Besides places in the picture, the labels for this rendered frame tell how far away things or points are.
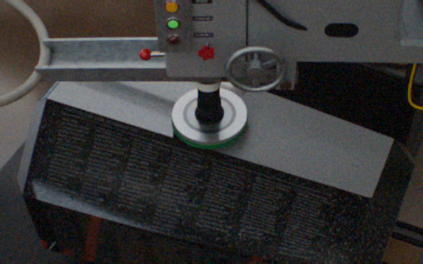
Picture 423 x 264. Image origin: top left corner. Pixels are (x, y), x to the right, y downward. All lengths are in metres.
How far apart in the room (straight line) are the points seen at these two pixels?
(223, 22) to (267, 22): 0.10
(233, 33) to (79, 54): 0.49
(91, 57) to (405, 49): 0.83
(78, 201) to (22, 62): 1.56
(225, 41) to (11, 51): 2.16
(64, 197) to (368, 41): 1.05
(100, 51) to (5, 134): 1.42
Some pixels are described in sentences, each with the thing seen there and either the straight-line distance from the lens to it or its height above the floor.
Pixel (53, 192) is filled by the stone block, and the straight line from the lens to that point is 2.19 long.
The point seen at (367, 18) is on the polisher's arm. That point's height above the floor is 1.30.
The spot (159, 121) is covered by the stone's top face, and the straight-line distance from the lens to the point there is 2.05.
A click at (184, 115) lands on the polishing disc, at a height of 0.86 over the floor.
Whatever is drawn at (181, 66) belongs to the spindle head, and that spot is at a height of 1.15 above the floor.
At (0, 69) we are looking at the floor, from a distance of 3.58.
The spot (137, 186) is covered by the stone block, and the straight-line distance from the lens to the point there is 2.06.
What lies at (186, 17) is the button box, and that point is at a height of 1.32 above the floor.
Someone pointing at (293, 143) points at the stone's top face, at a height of 0.80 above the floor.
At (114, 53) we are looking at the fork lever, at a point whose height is 1.06.
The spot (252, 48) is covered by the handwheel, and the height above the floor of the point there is 1.25.
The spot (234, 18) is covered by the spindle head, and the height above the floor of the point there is 1.30.
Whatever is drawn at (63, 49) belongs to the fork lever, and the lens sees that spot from 1.93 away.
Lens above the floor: 2.31
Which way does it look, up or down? 49 degrees down
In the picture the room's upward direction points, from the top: 2 degrees counter-clockwise
